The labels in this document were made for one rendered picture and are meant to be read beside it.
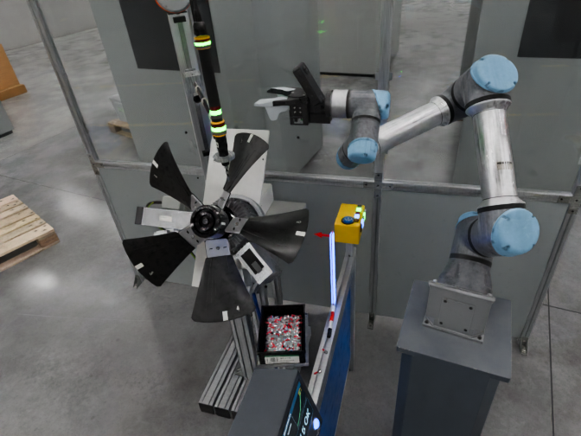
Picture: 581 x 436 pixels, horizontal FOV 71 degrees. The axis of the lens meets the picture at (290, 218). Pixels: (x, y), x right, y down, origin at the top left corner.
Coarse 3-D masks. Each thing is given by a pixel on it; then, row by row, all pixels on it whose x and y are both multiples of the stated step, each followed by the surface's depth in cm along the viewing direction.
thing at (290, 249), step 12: (264, 216) 148; (276, 216) 147; (288, 216) 145; (300, 216) 144; (252, 228) 143; (264, 228) 142; (276, 228) 142; (288, 228) 141; (300, 228) 140; (252, 240) 139; (264, 240) 139; (276, 240) 138; (288, 240) 138; (300, 240) 137; (276, 252) 136; (288, 252) 136
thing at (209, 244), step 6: (210, 240) 147; (216, 240) 149; (222, 240) 150; (210, 246) 147; (216, 246) 148; (222, 246) 149; (228, 246) 151; (210, 252) 146; (216, 252) 148; (222, 252) 149; (228, 252) 150
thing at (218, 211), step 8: (200, 208) 144; (208, 208) 144; (216, 208) 143; (224, 208) 154; (192, 216) 145; (200, 216) 144; (208, 216) 144; (216, 216) 142; (224, 216) 146; (232, 216) 152; (192, 224) 144; (200, 224) 144; (208, 224) 144; (216, 224) 142; (200, 232) 144; (208, 232) 143; (216, 232) 142
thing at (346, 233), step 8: (344, 208) 170; (352, 208) 169; (344, 216) 165; (352, 216) 165; (360, 216) 164; (336, 224) 161; (344, 224) 161; (352, 224) 160; (360, 224) 161; (336, 232) 163; (344, 232) 162; (352, 232) 161; (360, 232) 163; (336, 240) 166; (344, 240) 165; (352, 240) 164
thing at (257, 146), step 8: (240, 136) 153; (248, 136) 149; (256, 136) 145; (240, 144) 151; (248, 144) 147; (256, 144) 144; (264, 144) 141; (240, 152) 149; (248, 152) 145; (256, 152) 142; (264, 152) 140; (232, 160) 154; (240, 160) 146; (248, 160) 143; (256, 160) 141; (232, 168) 151; (240, 168) 145; (248, 168) 142; (232, 176) 147; (240, 176) 143; (232, 184) 145
